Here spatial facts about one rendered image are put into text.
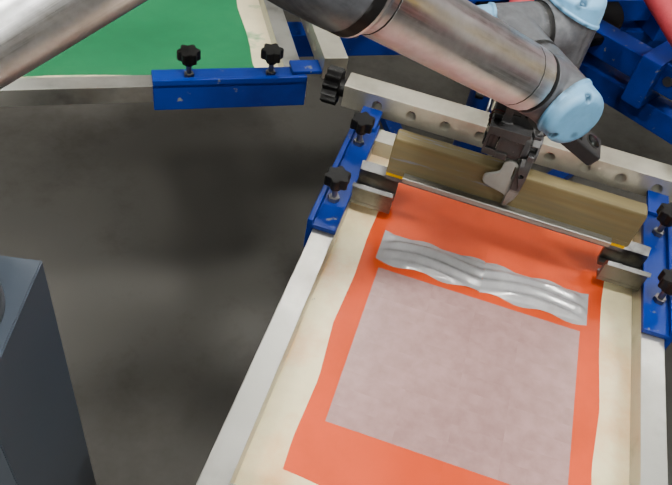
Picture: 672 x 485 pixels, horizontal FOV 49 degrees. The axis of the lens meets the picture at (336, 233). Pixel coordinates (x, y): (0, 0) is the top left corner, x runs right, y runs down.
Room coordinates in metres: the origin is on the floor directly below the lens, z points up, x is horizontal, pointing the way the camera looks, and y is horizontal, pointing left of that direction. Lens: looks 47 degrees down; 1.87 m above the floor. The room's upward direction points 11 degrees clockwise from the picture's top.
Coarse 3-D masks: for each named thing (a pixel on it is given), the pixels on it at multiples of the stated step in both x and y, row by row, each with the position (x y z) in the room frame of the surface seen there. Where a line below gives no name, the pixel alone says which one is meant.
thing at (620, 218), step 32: (416, 160) 0.91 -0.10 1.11; (448, 160) 0.90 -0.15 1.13; (480, 160) 0.90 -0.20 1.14; (480, 192) 0.89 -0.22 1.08; (544, 192) 0.88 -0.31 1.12; (576, 192) 0.88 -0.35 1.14; (608, 192) 0.89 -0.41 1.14; (576, 224) 0.87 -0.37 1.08; (608, 224) 0.86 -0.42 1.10; (640, 224) 0.86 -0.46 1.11
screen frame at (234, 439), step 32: (320, 256) 0.77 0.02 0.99; (288, 288) 0.70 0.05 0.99; (640, 288) 0.84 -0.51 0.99; (288, 320) 0.64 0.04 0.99; (640, 320) 0.77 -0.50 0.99; (256, 352) 0.57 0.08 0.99; (288, 352) 0.61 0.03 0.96; (640, 352) 0.71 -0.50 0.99; (256, 384) 0.52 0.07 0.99; (640, 384) 0.65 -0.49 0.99; (256, 416) 0.48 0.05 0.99; (640, 416) 0.59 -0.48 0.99; (224, 448) 0.42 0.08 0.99; (640, 448) 0.54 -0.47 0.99; (224, 480) 0.38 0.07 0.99; (640, 480) 0.49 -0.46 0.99
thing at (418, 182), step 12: (408, 180) 0.90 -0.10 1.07; (420, 180) 0.90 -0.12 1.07; (444, 192) 0.89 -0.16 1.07; (456, 192) 0.89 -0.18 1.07; (480, 204) 0.88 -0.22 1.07; (492, 204) 0.88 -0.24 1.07; (516, 216) 0.87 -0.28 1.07; (528, 216) 0.87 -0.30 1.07; (540, 216) 0.88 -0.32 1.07; (552, 228) 0.86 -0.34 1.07; (564, 228) 0.86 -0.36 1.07; (576, 228) 0.87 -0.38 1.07; (588, 240) 0.85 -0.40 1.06; (600, 240) 0.85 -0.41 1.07
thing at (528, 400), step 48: (528, 240) 0.94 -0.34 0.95; (576, 240) 0.96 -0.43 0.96; (576, 288) 0.85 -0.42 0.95; (480, 336) 0.71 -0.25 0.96; (528, 336) 0.72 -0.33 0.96; (576, 336) 0.74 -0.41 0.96; (480, 384) 0.62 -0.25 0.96; (528, 384) 0.63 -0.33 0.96; (576, 384) 0.65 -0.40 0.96; (480, 432) 0.54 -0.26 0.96; (528, 432) 0.55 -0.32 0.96; (576, 432) 0.57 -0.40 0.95; (480, 480) 0.47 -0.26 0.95; (528, 480) 0.48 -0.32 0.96; (576, 480) 0.49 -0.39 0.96
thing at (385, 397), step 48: (432, 240) 0.89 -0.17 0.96; (480, 240) 0.91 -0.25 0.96; (384, 288) 0.76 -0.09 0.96; (432, 288) 0.78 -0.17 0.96; (336, 336) 0.65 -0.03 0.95; (384, 336) 0.67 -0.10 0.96; (432, 336) 0.69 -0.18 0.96; (336, 384) 0.57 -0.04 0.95; (384, 384) 0.58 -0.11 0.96; (432, 384) 0.60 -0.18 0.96; (336, 432) 0.49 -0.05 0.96; (384, 432) 0.51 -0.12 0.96; (432, 432) 0.52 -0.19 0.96; (336, 480) 0.43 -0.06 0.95; (384, 480) 0.44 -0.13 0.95; (432, 480) 0.45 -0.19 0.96
